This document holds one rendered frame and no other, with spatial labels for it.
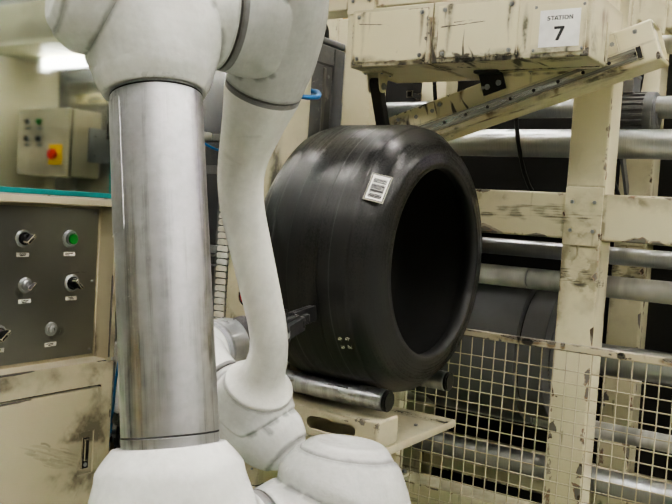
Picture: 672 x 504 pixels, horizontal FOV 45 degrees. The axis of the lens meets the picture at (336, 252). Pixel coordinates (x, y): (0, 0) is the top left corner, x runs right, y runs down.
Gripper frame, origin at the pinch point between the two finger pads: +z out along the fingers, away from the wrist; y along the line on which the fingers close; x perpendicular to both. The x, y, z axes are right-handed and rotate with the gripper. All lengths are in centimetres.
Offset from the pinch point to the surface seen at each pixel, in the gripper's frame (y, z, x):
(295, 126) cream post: 26, 34, -35
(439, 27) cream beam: 0, 56, -58
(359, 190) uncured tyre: -7.3, 9.1, -23.5
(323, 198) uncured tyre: -0.2, 7.2, -21.9
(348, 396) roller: -2.4, 12.0, 19.1
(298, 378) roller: 10.7, 12.6, 17.7
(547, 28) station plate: -27, 56, -56
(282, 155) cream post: 26.0, 29.0, -28.8
